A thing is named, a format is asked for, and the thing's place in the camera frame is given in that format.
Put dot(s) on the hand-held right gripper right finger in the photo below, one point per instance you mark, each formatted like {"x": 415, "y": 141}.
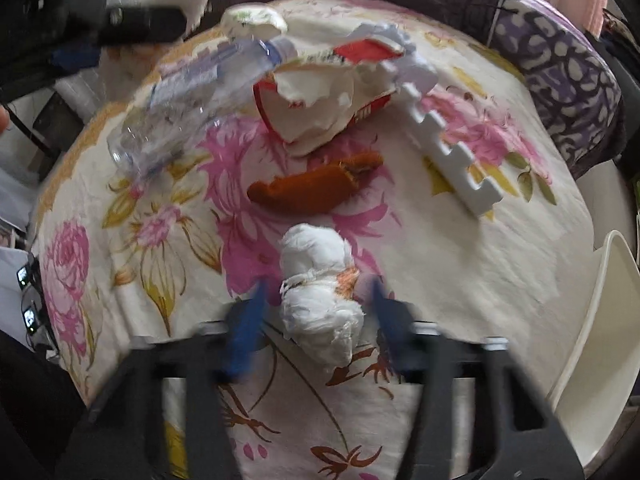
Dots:
{"x": 390, "y": 322}

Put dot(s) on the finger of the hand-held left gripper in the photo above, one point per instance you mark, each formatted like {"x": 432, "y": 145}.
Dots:
{"x": 145, "y": 25}
{"x": 75, "y": 57}

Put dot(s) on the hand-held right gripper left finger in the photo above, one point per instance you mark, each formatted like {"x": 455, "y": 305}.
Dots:
{"x": 245, "y": 332}

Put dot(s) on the white tissue wad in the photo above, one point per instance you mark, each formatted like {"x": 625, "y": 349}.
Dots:
{"x": 315, "y": 310}

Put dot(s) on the pink fuzzy sock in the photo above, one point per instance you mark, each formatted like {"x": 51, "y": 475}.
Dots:
{"x": 450, "y": 160}

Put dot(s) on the white plastic bin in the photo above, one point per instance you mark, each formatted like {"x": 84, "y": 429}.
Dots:
{"x": 600, "y": 360}

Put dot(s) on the clear plastic bottle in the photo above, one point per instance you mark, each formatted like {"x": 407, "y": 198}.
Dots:
{"x": 200, "y": 90}

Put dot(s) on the floral bed sheet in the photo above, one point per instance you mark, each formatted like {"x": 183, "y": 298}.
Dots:
{"x": 500, "y": 270}

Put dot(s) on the orange sock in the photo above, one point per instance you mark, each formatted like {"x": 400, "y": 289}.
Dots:
{"x": 300, "y": 190}

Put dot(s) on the torn red white paper cup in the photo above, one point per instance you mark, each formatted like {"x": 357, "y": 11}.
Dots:
{"x": 310, "y": 110}

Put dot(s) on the purple patterned blanket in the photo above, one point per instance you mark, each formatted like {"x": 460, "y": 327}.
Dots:
{"x": 550, "y": 60}

